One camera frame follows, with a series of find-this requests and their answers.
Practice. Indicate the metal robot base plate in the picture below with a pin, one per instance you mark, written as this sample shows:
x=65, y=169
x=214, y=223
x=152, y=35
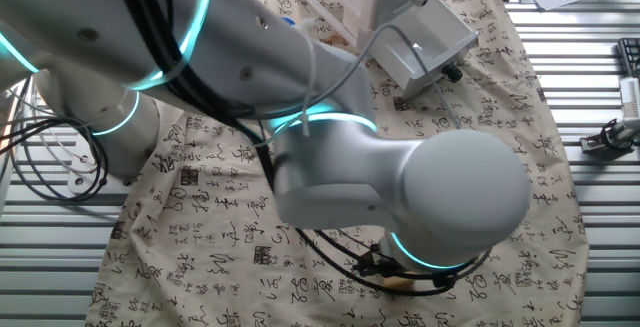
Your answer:
x=80, y=182

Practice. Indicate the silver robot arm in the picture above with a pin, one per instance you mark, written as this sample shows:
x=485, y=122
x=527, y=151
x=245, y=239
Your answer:
x=250, y=67

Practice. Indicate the metal camera mount base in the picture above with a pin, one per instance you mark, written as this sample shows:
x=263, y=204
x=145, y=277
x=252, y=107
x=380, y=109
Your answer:
x=607, y=139

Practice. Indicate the black drawer knob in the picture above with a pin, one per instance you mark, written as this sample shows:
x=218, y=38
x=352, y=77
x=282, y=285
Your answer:
x=452, y=73

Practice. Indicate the white open drawer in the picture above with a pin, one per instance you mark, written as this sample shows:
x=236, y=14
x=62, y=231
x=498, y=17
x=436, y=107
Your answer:
x=430, y=42

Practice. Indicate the wooden block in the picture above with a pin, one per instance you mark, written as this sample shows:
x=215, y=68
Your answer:
x=400, y=283

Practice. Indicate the beige calligraphy cloth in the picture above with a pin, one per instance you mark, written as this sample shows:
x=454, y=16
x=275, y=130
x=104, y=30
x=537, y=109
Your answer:
x=200, y=247

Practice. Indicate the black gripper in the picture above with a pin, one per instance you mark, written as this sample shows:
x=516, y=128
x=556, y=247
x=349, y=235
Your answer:
x=375, y=267

